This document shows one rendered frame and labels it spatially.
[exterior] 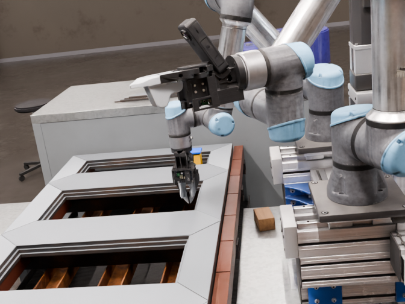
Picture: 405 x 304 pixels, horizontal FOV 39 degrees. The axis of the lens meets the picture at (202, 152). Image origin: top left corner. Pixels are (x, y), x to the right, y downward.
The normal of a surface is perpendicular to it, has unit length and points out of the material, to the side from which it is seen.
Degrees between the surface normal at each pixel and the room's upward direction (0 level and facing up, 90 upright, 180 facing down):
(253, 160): 90
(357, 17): 90
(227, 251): 0
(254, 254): 0
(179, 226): 0
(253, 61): 54
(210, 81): 82
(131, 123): 90
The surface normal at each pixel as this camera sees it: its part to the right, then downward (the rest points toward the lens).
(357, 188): -0.26, 0.04
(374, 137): -0.83, 0.27
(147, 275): -0.11, -0.94
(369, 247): -0.05, 0.33
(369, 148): -0.94, 0.17
